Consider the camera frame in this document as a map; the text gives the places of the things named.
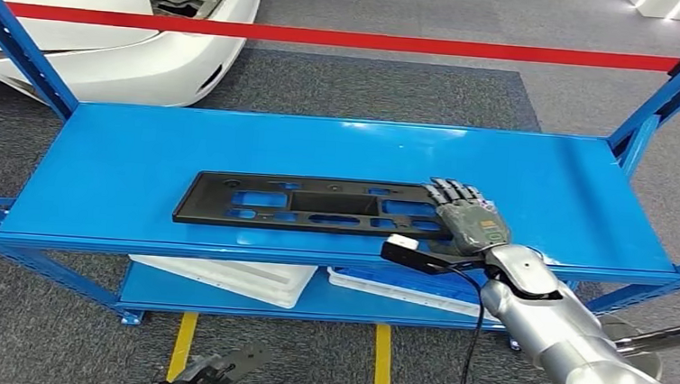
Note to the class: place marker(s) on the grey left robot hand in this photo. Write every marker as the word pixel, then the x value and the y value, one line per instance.
pixel 220 368

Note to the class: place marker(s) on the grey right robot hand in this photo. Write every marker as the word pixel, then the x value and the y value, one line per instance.
pixel 475 227

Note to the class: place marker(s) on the black plastic frame part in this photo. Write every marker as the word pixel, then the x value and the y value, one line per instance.
pixel 207 205

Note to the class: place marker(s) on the blue metal shelf rack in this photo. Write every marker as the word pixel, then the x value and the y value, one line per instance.
pixel 138 158

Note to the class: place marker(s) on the white plastic tray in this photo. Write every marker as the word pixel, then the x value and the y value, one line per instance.
pixel 232 279
pixel 381 294

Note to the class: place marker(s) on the chrome stanchion base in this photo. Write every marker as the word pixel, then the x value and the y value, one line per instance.
pixel 649 359

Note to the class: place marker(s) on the red barrier belt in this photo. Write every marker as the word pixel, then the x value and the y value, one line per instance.
pixel 356 39

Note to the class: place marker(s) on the chrome stanchion pole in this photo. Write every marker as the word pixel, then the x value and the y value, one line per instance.
pixel 671 336

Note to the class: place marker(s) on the white car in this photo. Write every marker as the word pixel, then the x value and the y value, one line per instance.
pixel 88 29

